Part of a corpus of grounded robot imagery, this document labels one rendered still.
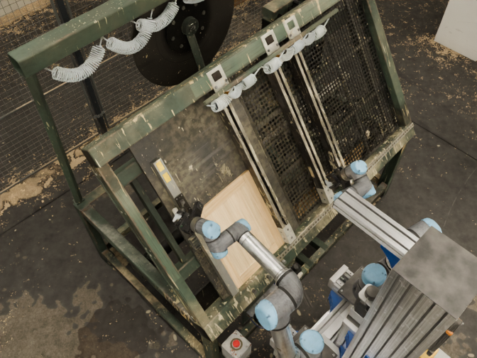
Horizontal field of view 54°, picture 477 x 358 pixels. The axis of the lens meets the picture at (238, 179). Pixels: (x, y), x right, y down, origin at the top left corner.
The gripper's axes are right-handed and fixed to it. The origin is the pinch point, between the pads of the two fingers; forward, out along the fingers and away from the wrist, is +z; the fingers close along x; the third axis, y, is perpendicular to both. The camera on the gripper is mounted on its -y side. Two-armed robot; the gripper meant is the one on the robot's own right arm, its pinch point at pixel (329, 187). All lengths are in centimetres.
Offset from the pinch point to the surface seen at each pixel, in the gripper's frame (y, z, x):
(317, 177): 6.4, 27.7, -15.0
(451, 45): 12, 148, -347
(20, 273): 88, 194, 161
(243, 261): -4, 35, 57
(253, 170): 34.5, 10.3, 26.9
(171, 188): 53, 1, 75
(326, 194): -6.8, 33.5, -15.8
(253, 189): 26.3, 19.9, 30.0
